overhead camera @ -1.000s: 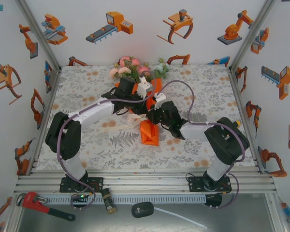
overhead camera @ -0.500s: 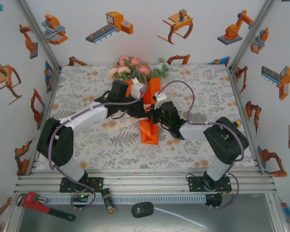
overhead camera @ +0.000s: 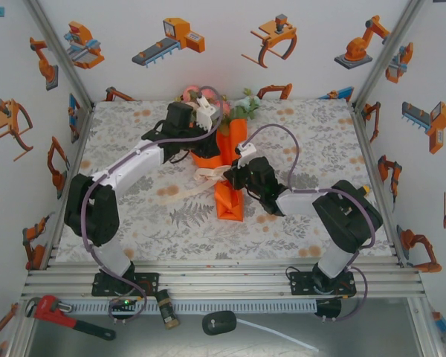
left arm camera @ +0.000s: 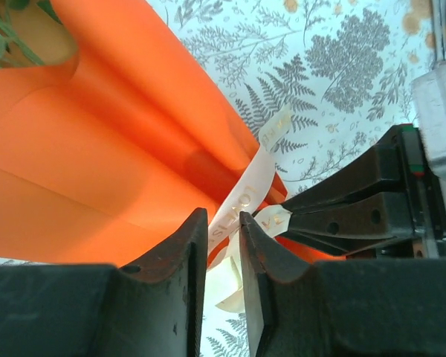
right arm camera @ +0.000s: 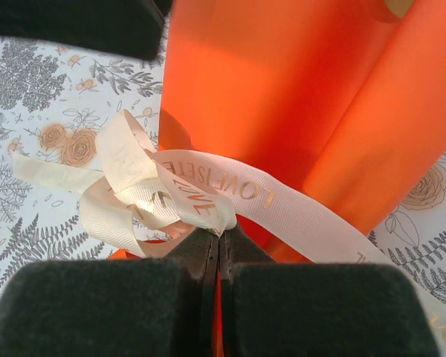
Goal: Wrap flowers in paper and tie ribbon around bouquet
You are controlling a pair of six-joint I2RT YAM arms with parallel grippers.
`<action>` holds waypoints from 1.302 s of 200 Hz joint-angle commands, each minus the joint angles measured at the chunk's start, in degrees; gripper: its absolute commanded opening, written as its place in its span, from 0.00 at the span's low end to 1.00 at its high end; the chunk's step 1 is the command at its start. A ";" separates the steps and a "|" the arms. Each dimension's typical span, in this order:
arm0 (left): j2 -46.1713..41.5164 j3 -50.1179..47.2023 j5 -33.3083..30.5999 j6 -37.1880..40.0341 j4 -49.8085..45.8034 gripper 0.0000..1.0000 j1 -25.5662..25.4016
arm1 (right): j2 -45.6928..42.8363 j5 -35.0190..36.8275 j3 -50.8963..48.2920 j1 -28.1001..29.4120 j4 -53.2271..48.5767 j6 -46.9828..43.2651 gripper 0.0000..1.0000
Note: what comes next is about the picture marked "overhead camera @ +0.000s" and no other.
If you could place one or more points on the cream ribbon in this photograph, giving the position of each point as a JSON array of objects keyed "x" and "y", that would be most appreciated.
[{"x": 208, "y": 174}]

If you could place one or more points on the orange wrapping paper sheet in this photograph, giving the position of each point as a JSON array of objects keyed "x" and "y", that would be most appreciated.
[{"x": 228, "y": 208}]

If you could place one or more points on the pink fake flower stem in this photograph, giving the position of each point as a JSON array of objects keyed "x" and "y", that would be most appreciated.
[
  {"x": 189, "y": 92},
  {"x": 226, "y": 109}
]

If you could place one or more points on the mint fake flower stem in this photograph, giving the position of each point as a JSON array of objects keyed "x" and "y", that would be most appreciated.
[{"x": 245, "y": 103}]

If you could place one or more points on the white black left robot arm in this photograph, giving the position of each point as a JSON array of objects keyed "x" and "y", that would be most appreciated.
[{"x": 93, "y": 212}]

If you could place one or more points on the floral table cloth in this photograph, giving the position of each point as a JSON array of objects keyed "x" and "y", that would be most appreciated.
[{"x": 171, "y": 230}]

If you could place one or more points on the yellow black screwdriver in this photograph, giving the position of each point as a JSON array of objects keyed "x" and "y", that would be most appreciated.
[{"x": 365, "y": 190}]

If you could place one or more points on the black computer mouse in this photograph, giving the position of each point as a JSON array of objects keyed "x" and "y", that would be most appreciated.
[{"x": 219, "y": 323}]

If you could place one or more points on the small brown bottle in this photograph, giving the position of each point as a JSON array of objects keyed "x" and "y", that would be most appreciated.
[{"x": 168, "y": 308}]

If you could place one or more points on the small circuit board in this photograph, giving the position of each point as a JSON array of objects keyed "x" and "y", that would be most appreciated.
[{"x": 124, "y": 303}]

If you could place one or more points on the red pipe wrench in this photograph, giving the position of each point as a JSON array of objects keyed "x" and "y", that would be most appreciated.
[{"x": 50, "y": 308}]

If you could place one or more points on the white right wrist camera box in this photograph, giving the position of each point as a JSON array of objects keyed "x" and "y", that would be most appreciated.
[{"x": 246, "y": 154}]

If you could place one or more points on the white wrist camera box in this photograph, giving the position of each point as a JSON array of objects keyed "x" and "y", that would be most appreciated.
[
  {"x": 208, "y": 113},
  {"x": 246, "y": 154}
]

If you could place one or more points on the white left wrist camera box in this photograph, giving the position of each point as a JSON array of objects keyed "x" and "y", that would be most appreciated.
[{"x": 208, "y": 113}]

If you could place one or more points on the aluminium table rail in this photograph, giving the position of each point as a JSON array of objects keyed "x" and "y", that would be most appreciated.
[{"x": 223, "y": 279}]

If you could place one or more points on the aluminium side rail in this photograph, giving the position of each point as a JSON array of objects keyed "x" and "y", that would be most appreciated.
[
  {"x": 361, "y": 122},
  {"x": 81, "y": 134}
]

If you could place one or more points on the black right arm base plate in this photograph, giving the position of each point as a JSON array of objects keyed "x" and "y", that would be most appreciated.
[{"x": 299, "y": 284}]

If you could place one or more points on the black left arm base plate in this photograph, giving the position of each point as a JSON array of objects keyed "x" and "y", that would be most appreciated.
[{"x": 148, "y": 284}]

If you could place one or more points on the slanted aluminium frame post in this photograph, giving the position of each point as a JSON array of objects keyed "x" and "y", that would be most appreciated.
[
  {"x": 386, "y": 56},
  {"x": 61, "y": 56}
]

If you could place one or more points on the aluminium frame leg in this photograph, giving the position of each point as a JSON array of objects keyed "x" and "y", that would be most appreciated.
[
  {"x": 423, "y": 327},
  {"x": 24, "y": 334}
]

